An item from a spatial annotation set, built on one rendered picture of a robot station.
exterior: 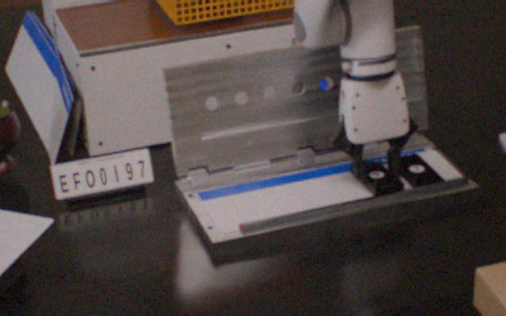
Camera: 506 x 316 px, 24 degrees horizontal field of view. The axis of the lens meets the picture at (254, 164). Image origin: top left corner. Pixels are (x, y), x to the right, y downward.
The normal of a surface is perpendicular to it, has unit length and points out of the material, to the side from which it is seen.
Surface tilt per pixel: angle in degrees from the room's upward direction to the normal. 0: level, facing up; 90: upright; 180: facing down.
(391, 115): 77
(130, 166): 65
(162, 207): 0
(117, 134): 90
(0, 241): 0
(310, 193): 0
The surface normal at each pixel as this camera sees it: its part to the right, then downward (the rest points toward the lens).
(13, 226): -0.04, -0.88
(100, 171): 0.29, 0.03
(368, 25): 0.24, 0.30
